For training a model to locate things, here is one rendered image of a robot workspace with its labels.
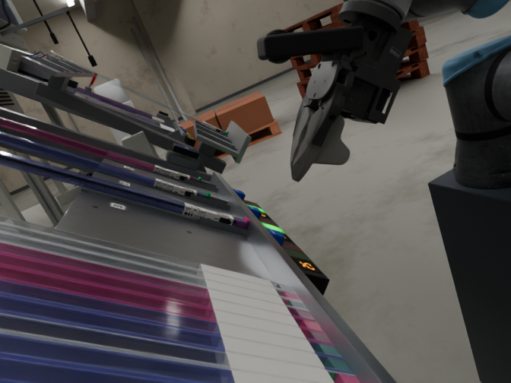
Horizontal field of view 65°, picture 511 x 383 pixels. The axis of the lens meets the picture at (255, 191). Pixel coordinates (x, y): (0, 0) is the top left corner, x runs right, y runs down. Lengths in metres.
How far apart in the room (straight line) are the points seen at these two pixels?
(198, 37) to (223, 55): 0.78
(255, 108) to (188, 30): 6.82
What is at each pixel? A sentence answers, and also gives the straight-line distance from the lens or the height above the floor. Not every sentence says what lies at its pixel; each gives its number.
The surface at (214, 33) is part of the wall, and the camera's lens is 11.11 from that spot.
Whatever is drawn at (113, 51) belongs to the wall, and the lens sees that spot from 10.68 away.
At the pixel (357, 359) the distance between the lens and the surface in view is 0.26.
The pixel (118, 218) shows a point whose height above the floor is 0.82.
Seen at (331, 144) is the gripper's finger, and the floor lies 0.78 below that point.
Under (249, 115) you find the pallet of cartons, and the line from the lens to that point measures 4.34.
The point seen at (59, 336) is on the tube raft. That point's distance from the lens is 0.20.
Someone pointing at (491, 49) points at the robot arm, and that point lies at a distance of 0.75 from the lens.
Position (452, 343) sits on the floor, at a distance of 1.30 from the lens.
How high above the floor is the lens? 0.91
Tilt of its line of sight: 18 degrees down
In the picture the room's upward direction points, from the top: 23 degrees counter-clockwise
